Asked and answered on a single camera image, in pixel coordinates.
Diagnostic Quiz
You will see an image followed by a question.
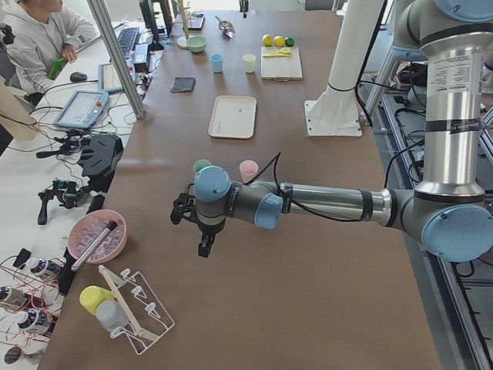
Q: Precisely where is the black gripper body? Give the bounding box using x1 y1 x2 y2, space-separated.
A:
170 183 225 234

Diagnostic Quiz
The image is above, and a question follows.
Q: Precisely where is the green cup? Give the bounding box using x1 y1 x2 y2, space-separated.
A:
193 159 211 173

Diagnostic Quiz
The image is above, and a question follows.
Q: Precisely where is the pink cup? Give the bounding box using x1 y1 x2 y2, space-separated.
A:
239 160 259 183

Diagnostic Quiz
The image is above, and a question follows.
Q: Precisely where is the cream yellow cup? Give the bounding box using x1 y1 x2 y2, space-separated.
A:
242 53 257 73

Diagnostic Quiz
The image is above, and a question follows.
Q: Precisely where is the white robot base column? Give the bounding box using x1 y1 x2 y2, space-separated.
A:
305 0 386 136

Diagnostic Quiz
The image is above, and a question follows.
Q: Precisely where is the cream rabbit tray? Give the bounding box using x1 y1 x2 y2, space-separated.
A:
208 96 257 140

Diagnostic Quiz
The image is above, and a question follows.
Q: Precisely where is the metal tube in bowl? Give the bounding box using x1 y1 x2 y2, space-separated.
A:
71 220 118 272

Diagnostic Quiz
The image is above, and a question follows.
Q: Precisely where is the pink bowl with ice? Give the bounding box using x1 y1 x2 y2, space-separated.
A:
68 210 128 264

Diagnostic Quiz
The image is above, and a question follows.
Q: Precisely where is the grey plastic cup on rack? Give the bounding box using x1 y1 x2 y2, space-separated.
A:
96 300 129 332

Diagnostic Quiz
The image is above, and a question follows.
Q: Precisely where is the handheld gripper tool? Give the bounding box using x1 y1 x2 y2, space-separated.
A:
37 179 90 225

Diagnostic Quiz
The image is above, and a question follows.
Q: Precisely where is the grey folded cloth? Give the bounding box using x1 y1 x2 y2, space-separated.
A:
171 76 196 93

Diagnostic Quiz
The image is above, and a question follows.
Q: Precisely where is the yellow plastic cup on rack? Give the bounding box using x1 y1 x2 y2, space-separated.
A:
79 285 114 316

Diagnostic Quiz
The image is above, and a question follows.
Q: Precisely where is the teach pendant front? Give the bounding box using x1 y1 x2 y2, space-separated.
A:
53 90 109 130

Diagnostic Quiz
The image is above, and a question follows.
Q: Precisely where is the teach pendant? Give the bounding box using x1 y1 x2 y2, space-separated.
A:
53 90 109 130
98 60 137 94

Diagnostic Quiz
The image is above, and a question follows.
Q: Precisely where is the teach pendant rear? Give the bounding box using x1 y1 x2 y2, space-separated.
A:
98 60 137 94

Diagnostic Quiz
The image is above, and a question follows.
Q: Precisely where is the blue cup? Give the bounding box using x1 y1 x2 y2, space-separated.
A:
210 53 223 73

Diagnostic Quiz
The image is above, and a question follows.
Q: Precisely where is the green bowl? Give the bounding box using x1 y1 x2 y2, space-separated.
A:
186 35 207 53

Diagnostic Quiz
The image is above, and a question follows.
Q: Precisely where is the wooden mug tree stand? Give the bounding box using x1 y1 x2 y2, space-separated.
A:
172 0 189 50

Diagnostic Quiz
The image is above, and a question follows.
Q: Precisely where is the bamboo cutting board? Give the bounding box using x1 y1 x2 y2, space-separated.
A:
260 46 303 81

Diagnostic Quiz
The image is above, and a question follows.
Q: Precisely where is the computer mouse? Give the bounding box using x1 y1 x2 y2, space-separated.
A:
69 72 88 82

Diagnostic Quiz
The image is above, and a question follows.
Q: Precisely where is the yellow toy knife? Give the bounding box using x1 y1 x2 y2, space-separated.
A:
262 53 291 58

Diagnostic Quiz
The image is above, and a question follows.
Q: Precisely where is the black keyboard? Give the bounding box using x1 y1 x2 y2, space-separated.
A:
117 27 140 59

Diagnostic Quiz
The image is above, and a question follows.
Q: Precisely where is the metal scoop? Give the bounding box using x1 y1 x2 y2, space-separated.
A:
215 15 236 39

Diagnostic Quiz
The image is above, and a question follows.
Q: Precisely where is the whole lemon outer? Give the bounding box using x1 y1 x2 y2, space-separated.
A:
262 34 273 47

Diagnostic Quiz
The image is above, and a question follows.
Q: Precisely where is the whole lemon near lime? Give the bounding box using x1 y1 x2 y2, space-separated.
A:
273 35 286 48

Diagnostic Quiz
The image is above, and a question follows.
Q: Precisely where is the black monitor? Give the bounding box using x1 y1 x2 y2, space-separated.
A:
139 0 173 52

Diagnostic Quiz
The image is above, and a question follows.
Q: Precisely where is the green lime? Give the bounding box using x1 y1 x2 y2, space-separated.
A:
285 37 295 47

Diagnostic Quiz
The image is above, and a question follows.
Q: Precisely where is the seated person in hoodie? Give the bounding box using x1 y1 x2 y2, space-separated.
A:
2 0 96 94

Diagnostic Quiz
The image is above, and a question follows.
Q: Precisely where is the white wire dish rack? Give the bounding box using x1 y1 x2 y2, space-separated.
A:
99 265 175 355

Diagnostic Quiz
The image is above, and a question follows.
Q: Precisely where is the aluminium frame post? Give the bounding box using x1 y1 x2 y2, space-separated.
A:
87 0 145 119

